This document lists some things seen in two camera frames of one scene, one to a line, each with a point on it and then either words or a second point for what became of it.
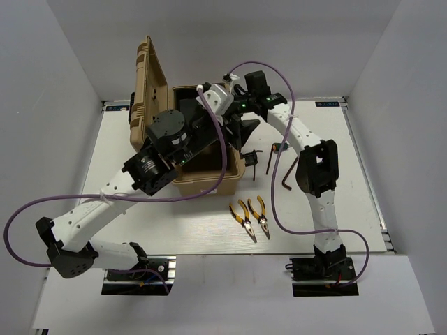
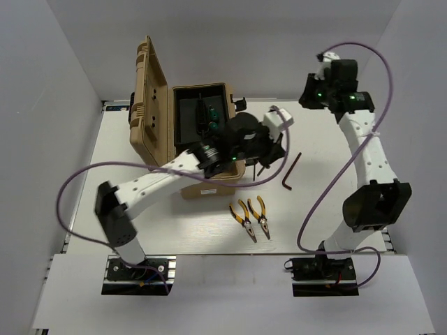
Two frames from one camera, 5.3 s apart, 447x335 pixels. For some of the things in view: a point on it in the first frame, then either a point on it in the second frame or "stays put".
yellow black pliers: [245, 222] stays put
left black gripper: [234, 137] → [274, 149]
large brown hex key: [283, 182] stays put
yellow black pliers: [261, 219] stays put
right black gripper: [228, 116] → [306, 100]
